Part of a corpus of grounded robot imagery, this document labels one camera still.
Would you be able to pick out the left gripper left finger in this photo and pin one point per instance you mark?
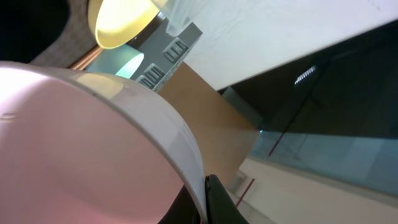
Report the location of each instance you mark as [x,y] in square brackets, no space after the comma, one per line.
[180,208]

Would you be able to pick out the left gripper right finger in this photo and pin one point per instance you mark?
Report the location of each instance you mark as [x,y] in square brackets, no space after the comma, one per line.
[219,206]

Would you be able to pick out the white bowl with residue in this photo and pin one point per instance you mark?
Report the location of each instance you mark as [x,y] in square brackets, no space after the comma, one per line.
[83,147]

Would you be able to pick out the grey dishwasher rack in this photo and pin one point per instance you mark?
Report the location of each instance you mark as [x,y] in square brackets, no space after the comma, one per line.
[163,54]

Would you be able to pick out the light blue bowl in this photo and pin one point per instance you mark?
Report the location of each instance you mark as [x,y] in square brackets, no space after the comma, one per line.
[122,61]

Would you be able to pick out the left wooden chopstick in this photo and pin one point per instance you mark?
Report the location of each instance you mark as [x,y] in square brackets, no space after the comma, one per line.
[83,62]

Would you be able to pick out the clear plastic bin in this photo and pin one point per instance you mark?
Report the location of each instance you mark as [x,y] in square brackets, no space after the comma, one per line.
[180,13]

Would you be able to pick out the yellow plate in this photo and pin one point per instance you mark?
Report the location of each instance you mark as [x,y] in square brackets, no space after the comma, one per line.
[117,22]

